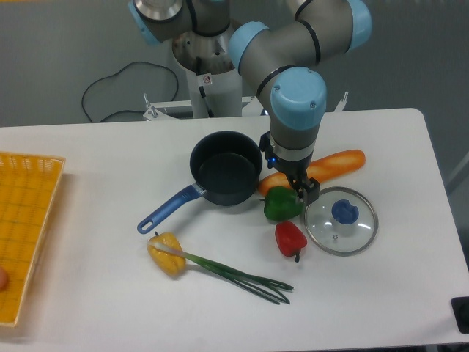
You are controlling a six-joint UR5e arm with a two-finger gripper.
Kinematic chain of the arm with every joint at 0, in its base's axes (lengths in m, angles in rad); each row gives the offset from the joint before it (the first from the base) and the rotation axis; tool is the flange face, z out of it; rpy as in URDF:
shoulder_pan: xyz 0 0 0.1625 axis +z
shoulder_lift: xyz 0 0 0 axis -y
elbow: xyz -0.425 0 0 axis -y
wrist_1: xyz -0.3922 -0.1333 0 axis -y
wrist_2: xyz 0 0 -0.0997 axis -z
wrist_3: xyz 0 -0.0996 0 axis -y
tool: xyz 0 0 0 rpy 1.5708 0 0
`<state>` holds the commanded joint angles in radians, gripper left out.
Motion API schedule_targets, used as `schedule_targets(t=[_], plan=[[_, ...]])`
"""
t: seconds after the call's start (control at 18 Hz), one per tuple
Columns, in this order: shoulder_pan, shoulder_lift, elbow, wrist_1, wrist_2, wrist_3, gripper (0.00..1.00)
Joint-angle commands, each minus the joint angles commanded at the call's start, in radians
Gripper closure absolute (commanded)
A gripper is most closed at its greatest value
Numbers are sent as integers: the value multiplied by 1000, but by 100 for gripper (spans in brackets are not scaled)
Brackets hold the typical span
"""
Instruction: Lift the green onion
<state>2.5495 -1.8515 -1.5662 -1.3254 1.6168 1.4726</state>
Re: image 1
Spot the black corner object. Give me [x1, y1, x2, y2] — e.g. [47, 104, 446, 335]
[451, 296, 469, 334]

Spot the metal table bracket left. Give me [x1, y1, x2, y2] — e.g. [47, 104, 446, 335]
[143, 93, 193, 121]

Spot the metal table bracket right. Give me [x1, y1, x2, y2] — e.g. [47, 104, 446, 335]
[334, 91, 349, 112]

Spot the dark pot blue handle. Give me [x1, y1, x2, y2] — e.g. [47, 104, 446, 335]
[137, 131, 262, 235]

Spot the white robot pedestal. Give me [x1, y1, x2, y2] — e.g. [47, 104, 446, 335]
[172, 26, 243, 118]

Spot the yellow woven basket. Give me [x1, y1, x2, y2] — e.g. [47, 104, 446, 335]
[1, 152, 66, 327]

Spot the black cable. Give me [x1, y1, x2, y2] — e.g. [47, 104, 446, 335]
[81, 60, 180, 124]

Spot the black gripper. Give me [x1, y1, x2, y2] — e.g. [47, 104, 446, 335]
[259, 133, 320, 205]

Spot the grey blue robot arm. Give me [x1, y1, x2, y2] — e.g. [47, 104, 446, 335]
[128, 1, 372, 204]

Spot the glass lid blue knob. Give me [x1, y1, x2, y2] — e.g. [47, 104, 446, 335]
[303, 186, 379, 257]

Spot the metal table bracket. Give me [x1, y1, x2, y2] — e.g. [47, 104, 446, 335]
[143, 93, 193, 121]
[334, 91, 349, 112]

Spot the orange baguette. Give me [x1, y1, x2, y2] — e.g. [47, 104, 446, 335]
[257, 150, 366, 196]

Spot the green onion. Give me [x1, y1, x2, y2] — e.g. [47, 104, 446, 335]
[147, 241, 294, 305]

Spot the yellow bell pepper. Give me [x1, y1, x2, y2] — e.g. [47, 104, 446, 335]
[147, 232, 186, 277]

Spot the red bell pepper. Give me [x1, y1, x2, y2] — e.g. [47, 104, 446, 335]
[275, 221, 308, 263]

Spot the green bell pepper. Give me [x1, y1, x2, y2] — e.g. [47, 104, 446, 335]
[263, 186, 303, 222]

